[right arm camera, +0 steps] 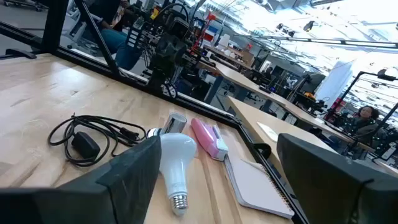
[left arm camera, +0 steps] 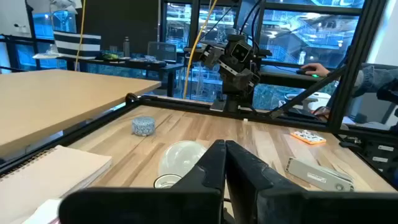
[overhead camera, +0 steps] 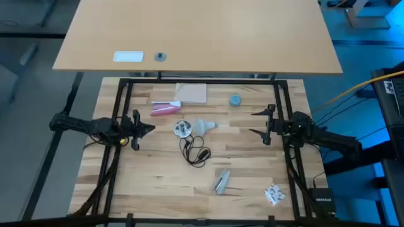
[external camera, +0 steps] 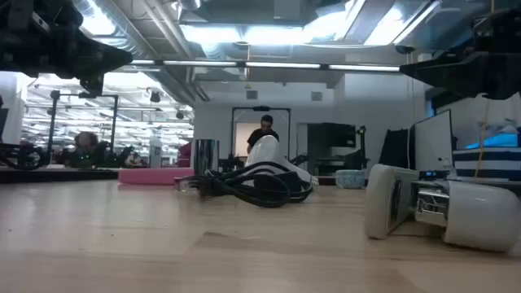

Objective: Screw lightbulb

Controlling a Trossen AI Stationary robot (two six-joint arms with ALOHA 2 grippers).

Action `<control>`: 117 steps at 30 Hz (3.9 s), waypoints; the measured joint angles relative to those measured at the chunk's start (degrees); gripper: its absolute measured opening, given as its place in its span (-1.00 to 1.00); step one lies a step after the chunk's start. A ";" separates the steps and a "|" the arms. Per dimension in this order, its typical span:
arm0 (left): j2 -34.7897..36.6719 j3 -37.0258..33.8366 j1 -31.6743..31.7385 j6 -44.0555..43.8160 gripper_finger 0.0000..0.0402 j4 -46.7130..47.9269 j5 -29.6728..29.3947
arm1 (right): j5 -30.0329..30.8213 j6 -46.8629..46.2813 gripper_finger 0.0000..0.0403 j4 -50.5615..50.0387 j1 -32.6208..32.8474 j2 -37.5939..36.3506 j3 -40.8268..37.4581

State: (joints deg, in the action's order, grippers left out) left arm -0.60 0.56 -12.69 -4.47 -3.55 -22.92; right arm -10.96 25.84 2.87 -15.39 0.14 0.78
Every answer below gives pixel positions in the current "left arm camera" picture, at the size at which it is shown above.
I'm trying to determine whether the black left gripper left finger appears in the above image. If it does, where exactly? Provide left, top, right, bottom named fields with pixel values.
left=58, top=139, right=226, bottom=224

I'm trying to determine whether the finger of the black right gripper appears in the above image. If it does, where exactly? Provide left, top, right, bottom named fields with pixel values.
left=239, top=68, right=261, bottom=94
left=199, top=45, right=220, bottom=70

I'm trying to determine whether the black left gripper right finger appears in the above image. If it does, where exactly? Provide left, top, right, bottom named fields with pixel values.
left=225, top=140, right=398, bottom=224

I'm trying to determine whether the chrome lamp base socket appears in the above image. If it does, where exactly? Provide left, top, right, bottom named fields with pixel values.
left=153, top=173, right=183, bottom=189

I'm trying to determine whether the white reflector lightbulb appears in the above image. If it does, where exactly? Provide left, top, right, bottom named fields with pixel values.
left=157, top=140, right=208, bottom=179

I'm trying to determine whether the beige spiral notebook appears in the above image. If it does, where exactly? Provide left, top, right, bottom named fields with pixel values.
left=0, top=145, right=113, bottom=224

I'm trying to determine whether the black side desk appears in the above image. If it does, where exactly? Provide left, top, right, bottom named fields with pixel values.
left=260, top=64, right=331, bottom=91

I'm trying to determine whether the grey stapler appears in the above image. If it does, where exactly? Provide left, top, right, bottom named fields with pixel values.
left=284, top=156, right=356, bottom=192

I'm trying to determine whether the person's hand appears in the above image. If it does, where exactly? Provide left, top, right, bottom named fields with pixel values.
left=300, top=62, right=331, bottom=78

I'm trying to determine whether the black background table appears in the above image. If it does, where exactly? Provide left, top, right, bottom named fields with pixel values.
left=57, top=55, right=185, bottom=98

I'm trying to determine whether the crumpled white patterned packet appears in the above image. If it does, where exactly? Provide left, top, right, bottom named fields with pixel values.
left=290, top=129, right=327, bottom=146

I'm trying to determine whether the person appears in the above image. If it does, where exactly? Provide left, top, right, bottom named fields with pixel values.
left=353, top=63, right=398, bottom=131

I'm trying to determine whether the black white striped bag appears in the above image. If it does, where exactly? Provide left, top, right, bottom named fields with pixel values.
left=53, top=30, right=102, bottom=60

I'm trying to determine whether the beige wooden desk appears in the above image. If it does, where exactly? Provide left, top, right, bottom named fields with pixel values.
left=0, top=68, right=162, bottom=158

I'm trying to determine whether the thick yellow cable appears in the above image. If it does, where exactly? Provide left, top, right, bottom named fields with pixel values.
left=182, top=0, right=220, bottom=100

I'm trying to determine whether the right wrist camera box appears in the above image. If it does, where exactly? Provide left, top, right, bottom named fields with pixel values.
left=231, top=41, right=254, bottom=62

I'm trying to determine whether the black aluminium table frame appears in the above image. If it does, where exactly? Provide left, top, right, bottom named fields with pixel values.
left=0, top=0, right=398, bottom=187

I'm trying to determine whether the thin yellow cord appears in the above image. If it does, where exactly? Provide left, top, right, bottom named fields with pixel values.
left=73, top=0, right=87, bottom=63

